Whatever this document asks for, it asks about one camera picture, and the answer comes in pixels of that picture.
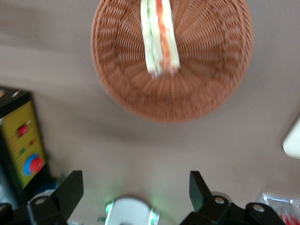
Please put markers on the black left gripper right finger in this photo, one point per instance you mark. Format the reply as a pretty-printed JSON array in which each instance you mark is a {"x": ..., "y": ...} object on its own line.
[{"x": 199, "y": 192}]

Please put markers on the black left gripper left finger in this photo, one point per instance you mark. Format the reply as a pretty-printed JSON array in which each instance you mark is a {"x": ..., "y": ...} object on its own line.
[{"x": 68, "y": 192}]

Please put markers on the clear plastic container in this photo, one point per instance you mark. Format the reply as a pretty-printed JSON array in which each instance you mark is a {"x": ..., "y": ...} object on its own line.
[{"x": 272, "y": 199}]

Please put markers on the cream plastic tray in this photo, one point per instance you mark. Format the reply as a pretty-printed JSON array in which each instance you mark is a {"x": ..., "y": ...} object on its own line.
[{"x": 293, "y": 143}]

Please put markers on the brown woven wicker basket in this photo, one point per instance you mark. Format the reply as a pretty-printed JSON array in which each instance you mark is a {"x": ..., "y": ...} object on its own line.
[{"x": 201, "y": 70}]

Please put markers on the red cola can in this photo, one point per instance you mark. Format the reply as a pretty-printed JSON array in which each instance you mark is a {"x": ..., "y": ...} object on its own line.
[{"x": 290, "y": 216}]

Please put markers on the triangular sandwich with filling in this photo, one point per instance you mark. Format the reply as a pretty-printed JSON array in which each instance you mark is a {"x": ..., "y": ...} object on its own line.
[{"x": 161, "y": 35}]

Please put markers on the black oven with yellow panel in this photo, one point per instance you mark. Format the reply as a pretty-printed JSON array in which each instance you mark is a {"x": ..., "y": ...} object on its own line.
[{"x": 23, "y": 131}]

